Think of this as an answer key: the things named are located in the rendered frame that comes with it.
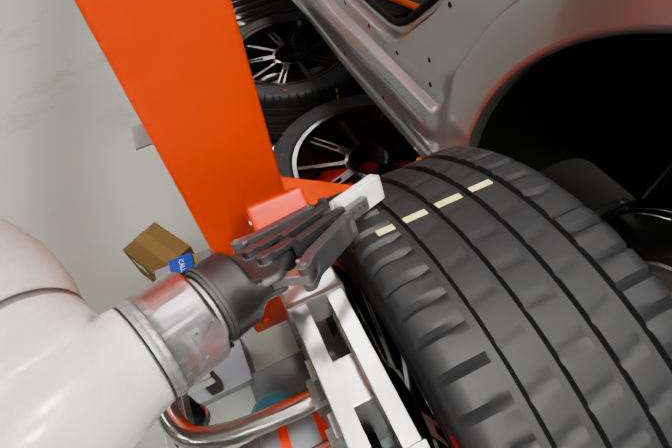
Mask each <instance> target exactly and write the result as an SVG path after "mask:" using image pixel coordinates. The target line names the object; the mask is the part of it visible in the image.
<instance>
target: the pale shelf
mask: <svg viewBox="0 0 672 448"><path fill-rule="evenodd" d="M212 254H213V253H212V251H211V249H210V248H209V249H207V250H204V251H202V252H199V253H197V254H195V255H196V258H197V262H198V263H199V262H201V261H202V260H204V259H205V258H207V257H208V256H210V255H212ZM167 273H170V269H169V265H168V266H165V267H163V268H161V269H158V270H156V271H155V276H156V280H158V279H159V278H161V277H162V276H164V275H166V274H167ZM233 342H234V347H232V348H231V351H230V354H229V356H228V358H227V359H225V360H224V361H223V362H222V363H221V364H219V365H218V366H217V367H216V368H214V369H213V370H214V372H215V373H216V374H217V376H218V377H219V378H220V379H222V381H223V385H224V388H225V392H223V393H221V394H218V395H216V396H214V397H212V396H211V394H210V393H209V392H208V391H207V390H206V388H203V389H201V390H199V391H197V392H195V393H193V394H190V395H189V396H191V397H192V398H193V399H194V400H195V401H196V402H197V403H200V404H203V405H204V406H207V405H209V404H212V403H214V402H216V401H218V400H220V399H222V398H224V397H226V396H228V395H230V394H232V393H234V392H236V391H238V390H240V389H243V388H245V387H247V386H249V385H251V384H253V383H255V380H254V377H253V374H252V371H251V368H250V365H249V362H248V359H247V356H246V353H245V350H244V347H243V344H242V341H241V338H238V339H237V340H236V341H233Z"/></svg>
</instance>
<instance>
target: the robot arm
mask: <svg viewBox="0 0 672 448"><path fill-rule="evenodd" d="M384 197H385V195H384V192H383V188H382V185H381V181H380V177H379V175H373V174H369V175H368V176H366V177H365V178H363V179H362V180H361V181H359V182H358V183H356V184H355V185H353V186H352V187H350V188H349V189H347V190H346V191H345V192H343V193H342V194H340V195H339V196H337V197H336V198H334V199H333V200H331V201H330V202H329V204H328V203H327V200H326V198H325V197H321V198H318V199H317V200H318V203H319V206H317V207H316V208H314V206H313V204H308V205H306V206H304V207H302V208H300V209H298V210H296V211H294V212H292V213H290V214H288V215H286V216H284V217H283V218H281V219H279V220H277V221H275V222H273V223H271V224H269V225H267V226H265V227H263V228H261V229H259V230H257V231H255V232H253V233H251V234H249V235H246V236H243V237H240V238H238V239H235V240H233V241H232V242H231V243H230V244H231V246H232V249H233V251H234V254H233V255H231V256H229V255H227V254H225V253H221V252H216V253H213V254H212V255H210V256H208V257H207V258H205V259H204V260H202V261H201V262H199V263H198V264H196V265H195V266H193V267H191V268H190V269H188V270H187V271H186V272H185V275H184V276H183V275H181V274H179V273H176V272H170V273H167V274H166V275H164V276H162V277H161V278H159V279H158V280H156V281H154V282H153V283H151V284H150V285H148V286H147V287H145V288H143V289H142V290H140V291H139V292H137V293H135V294H134V295H132V296H131V297H129V298H128V299H124V300H122V301H121V302H119V303H118V305H117V306H115V307H114V308H111V309H110V310H108V311H106V312H104V313H102V314H99V313H98V312H97V311H95V310H94V309H92V308H91V307H90V306H89V305H88V304H87V303H86V302H85V301H84V299H83V297H82V296H81V294H80V293H79V290H78V287H77V285H76V283H75V281H74V280H73V278H72V277H71V275H70V274H69V272H68V271H67V269H66V268H65V267H64V265H63V264H62V263H61V262H60V261H59V260H58V259H57V257H56V256H55V255H54V254H53V253H52V252H51V251H50V250H49V249H48V248H47V247H46V246H45V245H44V244H43V243H42V242H41V241H39V240H38V239H36V238H34V237H33V236H31V235H29V234H27V233H26V232H24V231H23V230H21V229H20V228H19V227H17V226H15V225H14V224H12V223H10V222H8V221H6V220H4V219H1V218H0V448H133V447H134V446H135V445H136V444H137V443H138V442H139V441H140V440H141V439H142V438H143V437H144V436H145V435H146V434H147V433H148V432H149V430H150V429H151V427H152V426H153V425H154V423H155V422H156V420H157V419H158V418H159V417H160V416H161V414H162V413H163V412H164V411H165V410H166V409H167V408H168V407H169V406H170V405H171V404H172V403H173V402H174V401H175V400H177V399H178V398H179V397H180V396H183V395H185V394H186V393H187V392H188V391H189V389H190V388H191V387H192V386H194V385H195V384H196V383H197V382H198V381H200V380H201V379H202V378H203V377H205V376H206V375H207V374H208V373H210V372H211V371H212V370H213V369H214V368H216V367H217V366H218V365H219V364H221V363H222V362H223V361H224V360H225V359H227V358H228V356H229V354H230V351H231V348H230V342H229V341H236V340H237V339H238V338H240V337H241V336H242V335H243V334H245V333H246V332H247V331H248V330H250V329H251V328H252V327H253V326H255V325H256V324H257V323H258V322H260V321H261V320H262V318H263V316H264V310H265V306H266V303H267V302H268V301H269V300H271V299H273V298H275V297H277V296H279V295H281V294H283V293H284V292H286V291H287V290H288V288H289V286H296V285H304V288H305V290H306V291H307V292H312V291H315V290H316V289H317V288H318V286H319V283H320V280H321V278H322V275H323V274H324V273H325V272H326V271H327V270H328V268H329V267H330V266H331V265H332V264H333V263H334V262H335V260H336V259H337V258H338V257H339V256H340V255H341V254H342V252H343V251H344V250H345V249H346V248H347V247H348V246H349V244H350V243H351V242H352V241H353V240H354V239H355V238H356V236H357V235H358V234H359V233H358V229H357V226H356V223H355V220H356V219H357V218H358V217H360V216H361V215H362V214H364V213H365V212H366V211H368V210H369V209H370V208H372V207H373V206H374V205H376V204H377V203H378V202H380V201H381V200H382V199H384Z"/></svg>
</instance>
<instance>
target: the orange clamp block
mask: <svg viewBox="0 0 672 448"><path fill-rule="evenodd" d="M306 205H308V201H307V199H306V196H305V194H304V191H303V189H302V188H300V187H296V188H290V189H288V190H285V191H283V192H280V193H278V194H275V195H273V196H270V197H268V198H265V199H263V200H260V201H258V202H255V203H253V204H250V205H248V206H246V211H247V214H248V216H249V217H248V218H247V220H248V222H249V224H250V226H251V227H253V228H254V231H257V230H259V229H261V228H263V227H265V226H267V225H269V224H271V223H273V222H275V221H277V220H279V219H281V218H283V217H284V216H286V215H288V214H290V213H292V212H294V211H296V210H298V209H300V208H302V207H304V206H306Z"/></svg>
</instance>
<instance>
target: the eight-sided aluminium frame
mask: <svg viewBox="0 0 672 448"><path fill-rule="evenodd" d="M280 297H281V300H282V302H283V304H284V307H285V309H286V312H287V314H286V315H287V318H288V320H289V323H290V325H291V327H292V330H293V332H294V335H295V337H296V340H297V342H298V344H299V345H301V348H302V350H303V352H304V355H305V357H306V360H308V359H310V361H311V363H312V366H313V368H314V370H315V373H316V375H317V378H318V380H319V382H320V385H321V387H322V389H323V392H324V394H325V396H326V399H327V401H328V404H329V406H330V408H331V411H332V413H333V415H334V418H335V420H336V422H337V425H338V427H339V429H340V432H341V434H342V436H343V439H344V441H345V444H346V446H347V448H371V446H370V443H369V441H368V439H367V437H366V435H365V432H364V430H363V428H362V426H361V424H360V422H359V419H358V417H357V415H356V413H355V411H354V408H353V406H352V404H351V402H350V400H349V397H348V395H347V393H346V391H345V389H344V387H343V384H342V382H341V380H340V378H339V376H338V373H337V371H336V369H335V367H334V365H333V362H334V361H336V360H338V359H340V358H341V357H340V355H339V352H338V350H337V347H336V345H335V342H334V340H333V337H332V335H331V332H330V330H331V329H330V327H329V324H328V321H327V318H328V317H330V316H332V315H333V317H334V320H335V322H336V324H337V326H338V328H339V330H340V332H341V334H342V336H343V338H344V340H345V342H346V344H347V346H348V348H349V350H350V352H351V353H352V354H353V356H354V358H355V360H356V362H357V364H358V366H359V368H360V370H361V372H362V374H363V376H364V378H365V380H366V382H367V384H368V386H369V388H370V390H371V392H372V394H373V396H374V401H375V403H376V405H377V407H378V409H379V411H380V413H381V415H382V417H383V419H384V421H385V423H386V425H387V427H388V429H389V431H390V433H391V435H392V437H393V439H394V441H395V443H396V444H395V445H393V446H391V447H390V448H430V446H429V443H428V441H427V439H426V438H424V437H422V436H421V435H420V434H419V432H418V430H417V428H416V427H415V425H414V423H413V421H412V419H411V417H410V415H409V413H408V412H407V410H406V408H405V406H404V404H403V402H402V400H401V398H400V396H399V395H398V393H397V391H396V389H395V387H394V385H393V383H392V381H391V380H390V378H389V376H388V374H387V372H386V370H385V368H384V366H383V364H382V363H381V361H380V359H379V357H378V355H377V353H376V351H375V349H374V348H373V346H372V344H371V342H370V340H369V338H368V336H367V334H366V332H365V331H364V329H363V327H362V325H361V323H360V321H359V319H358V317H357V316H356V314H355V312H354V310H353V308H352V306H351V304H350V302H349V301H348V297H347V294H346V291H345V288H344V285H343V283H342V282H341V280H340V279H339V277H338V276H337V274H336V273H335V271H334V270H333V268H332V267H331V266H330V267H329V268H328V270H327V271H326V272H325V273H324V274H323V275H322V278H321V280H320V283H319V286H318V288H317V289H316V290H315V291H312V292H307V291H306V290H305V288H304V285H296V286H289V288H288V290H287V291H286V292H284V293H283V294H281V295H280Z"/></svg>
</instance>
